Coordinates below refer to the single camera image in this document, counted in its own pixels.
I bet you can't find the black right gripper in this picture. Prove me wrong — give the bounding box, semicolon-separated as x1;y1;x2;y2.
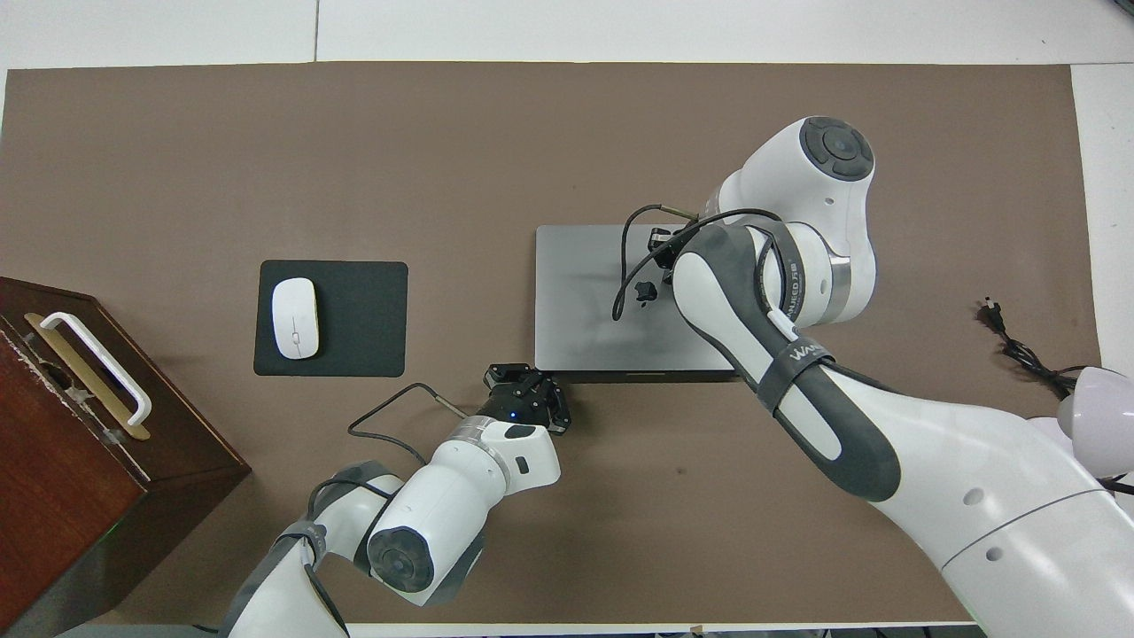
650;228;681;284

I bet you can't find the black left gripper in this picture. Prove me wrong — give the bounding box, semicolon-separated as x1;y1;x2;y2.
478;363;572;435

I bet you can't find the silver grey laptop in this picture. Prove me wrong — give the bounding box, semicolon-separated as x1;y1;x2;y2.
534;224;741;384

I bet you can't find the black mouse pad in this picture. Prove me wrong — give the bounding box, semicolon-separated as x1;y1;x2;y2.
253;260;409;378

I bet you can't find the white computer mouse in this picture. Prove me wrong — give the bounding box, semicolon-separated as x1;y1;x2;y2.
271;277;320;361

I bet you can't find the brown table mat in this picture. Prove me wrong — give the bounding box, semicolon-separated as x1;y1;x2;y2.
0;60;1104;626

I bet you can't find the white desk lamp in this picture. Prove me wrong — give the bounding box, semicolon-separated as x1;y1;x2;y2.
1057;366;1134;479

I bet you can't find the dark brown wooden box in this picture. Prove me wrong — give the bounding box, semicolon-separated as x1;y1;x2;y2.
0;276;252;634

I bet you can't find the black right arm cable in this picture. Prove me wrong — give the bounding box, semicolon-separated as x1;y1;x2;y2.
613;204;874;391

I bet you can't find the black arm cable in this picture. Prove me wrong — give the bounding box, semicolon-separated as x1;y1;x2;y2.
301;383;466;638
613;204;874;391

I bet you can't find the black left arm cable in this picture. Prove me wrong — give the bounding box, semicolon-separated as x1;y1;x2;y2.
301;383;466;638

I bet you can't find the black lamp power cable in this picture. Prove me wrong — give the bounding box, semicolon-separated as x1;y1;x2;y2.
977;299;1134;495

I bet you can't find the white box handle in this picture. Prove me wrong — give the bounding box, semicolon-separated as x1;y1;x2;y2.
39;311;153;428

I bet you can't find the brass handle plate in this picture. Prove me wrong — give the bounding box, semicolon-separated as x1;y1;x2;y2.
24;313;151;441

